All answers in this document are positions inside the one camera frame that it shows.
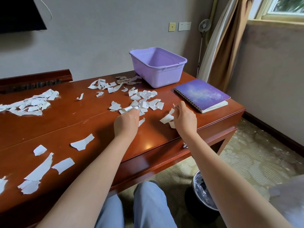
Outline purple spiral notebook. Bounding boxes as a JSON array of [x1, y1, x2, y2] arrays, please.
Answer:
[[174, 79, 231, 114]]

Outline person's left forearm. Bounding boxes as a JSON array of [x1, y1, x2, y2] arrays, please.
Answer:
[[35, 135, 133, 228]]

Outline standing floor fan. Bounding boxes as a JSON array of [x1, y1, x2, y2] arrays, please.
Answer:
[[196, 19, 212, 79]]

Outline brown wooden desk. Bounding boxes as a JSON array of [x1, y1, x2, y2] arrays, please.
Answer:
[[0, 70, 246, 228]]

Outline white television cable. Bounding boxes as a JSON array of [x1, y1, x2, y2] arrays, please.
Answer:
[[38, 0, 53, 21]]

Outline person's right forearm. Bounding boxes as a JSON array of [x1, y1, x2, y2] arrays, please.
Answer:
[[183, 133, 294, 228]]

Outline person's left hand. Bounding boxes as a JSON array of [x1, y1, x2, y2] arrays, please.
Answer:
[[113, 108, 140, 140]]

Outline window frame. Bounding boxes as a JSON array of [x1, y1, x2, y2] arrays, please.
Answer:
[[247, 0, 304, 23]]

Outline yellowish wall pipe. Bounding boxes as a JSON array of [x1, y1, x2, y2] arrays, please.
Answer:
[[205, 0, 219, 45]]

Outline white sheer curtain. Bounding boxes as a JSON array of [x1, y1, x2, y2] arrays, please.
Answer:
[[197, 0, 239, 83]]

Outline white paper scraps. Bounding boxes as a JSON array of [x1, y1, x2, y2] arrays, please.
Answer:
[[0, 75, 176, 195]]

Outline person's right hand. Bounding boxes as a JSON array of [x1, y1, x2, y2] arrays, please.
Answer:
[[173, 101, 198, 138]]

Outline brown curtain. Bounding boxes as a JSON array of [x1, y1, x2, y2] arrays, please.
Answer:
[[208, 0, 253, 93]]

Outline clear plastic bin liner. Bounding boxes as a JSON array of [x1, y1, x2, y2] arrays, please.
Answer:
[[192, 171, 219, 211]]

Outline white bed sheet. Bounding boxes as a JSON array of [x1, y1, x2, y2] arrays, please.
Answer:
[[269, 174, 304, 228]]

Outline small round trash bin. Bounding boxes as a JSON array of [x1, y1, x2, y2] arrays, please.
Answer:
[[185, 170, 220, 224]]

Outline person's blue jeans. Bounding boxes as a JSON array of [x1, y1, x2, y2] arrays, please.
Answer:
[[94, 180, 178, 228]]

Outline purple plastic basket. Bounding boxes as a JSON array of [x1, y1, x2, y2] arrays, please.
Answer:
[[129, 47, 188, 89]]

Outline black wall television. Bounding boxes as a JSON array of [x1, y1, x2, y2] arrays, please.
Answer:
[[0, 0, 47, 34]]

